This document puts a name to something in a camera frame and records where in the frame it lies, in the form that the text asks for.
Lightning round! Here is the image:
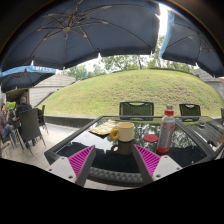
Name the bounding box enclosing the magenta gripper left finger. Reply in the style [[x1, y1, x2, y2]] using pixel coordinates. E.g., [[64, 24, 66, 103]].
[[47, 145, 96, 187]]

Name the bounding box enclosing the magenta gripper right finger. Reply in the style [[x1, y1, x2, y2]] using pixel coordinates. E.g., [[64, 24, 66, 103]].
[[133, 145, 182, 184]]

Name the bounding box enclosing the red bottle cap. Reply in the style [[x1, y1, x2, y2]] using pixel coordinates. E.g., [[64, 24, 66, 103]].
[[143, 134, 158, 142]]

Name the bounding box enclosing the clear bottle red label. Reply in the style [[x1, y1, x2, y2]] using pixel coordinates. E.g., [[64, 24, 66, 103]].
[[157, 106, 175, 153]]

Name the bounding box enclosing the black glass-top wicker table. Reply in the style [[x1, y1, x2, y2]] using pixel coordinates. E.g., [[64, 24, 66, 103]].
[[45, 116, 224, 187]]

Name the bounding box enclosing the dark wicker chair centre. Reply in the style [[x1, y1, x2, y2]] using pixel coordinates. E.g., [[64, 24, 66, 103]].
[[119, 101, 154, 120]]

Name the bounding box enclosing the dark wicker chair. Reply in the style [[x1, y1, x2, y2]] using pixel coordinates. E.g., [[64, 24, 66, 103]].
[[179, 104, 201, 121], [119, 101, 154, 120], [17, 107, 47, 155]]

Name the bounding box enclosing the dark wicker chair left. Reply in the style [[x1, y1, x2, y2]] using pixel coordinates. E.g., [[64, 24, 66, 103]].
[[17, 107, 47, 155]]

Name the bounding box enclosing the small dark object on table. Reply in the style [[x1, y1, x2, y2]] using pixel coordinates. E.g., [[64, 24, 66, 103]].
[[198, 120, 206, 128]]

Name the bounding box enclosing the dark wicker chair right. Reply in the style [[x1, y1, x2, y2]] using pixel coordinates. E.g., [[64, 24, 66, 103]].
[[179, 104, 201, 121]]

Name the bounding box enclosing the seated person maroon shirt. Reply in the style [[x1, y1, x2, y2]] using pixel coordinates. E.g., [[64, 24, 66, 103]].
[[0, 104, 17, 146]]

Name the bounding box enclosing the seated person dark shirt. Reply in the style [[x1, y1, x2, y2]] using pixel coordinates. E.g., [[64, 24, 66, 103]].
[[16, 96, 32, 118]]

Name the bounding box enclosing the blue lettered umbrella left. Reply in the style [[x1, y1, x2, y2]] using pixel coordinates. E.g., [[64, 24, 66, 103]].
[[0, 65, 56, 92]]

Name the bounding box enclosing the navy patio umbrella right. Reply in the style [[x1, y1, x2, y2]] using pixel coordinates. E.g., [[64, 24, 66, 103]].
[[159, 10, 224, 77]]

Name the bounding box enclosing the large navy patio umbrella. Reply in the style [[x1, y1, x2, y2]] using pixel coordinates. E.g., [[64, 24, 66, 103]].
[[0, 0, 160, 70]]

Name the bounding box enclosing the cream mug yellow handle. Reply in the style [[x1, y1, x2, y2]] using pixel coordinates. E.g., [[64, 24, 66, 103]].
[[109, 122, 134, 142]]

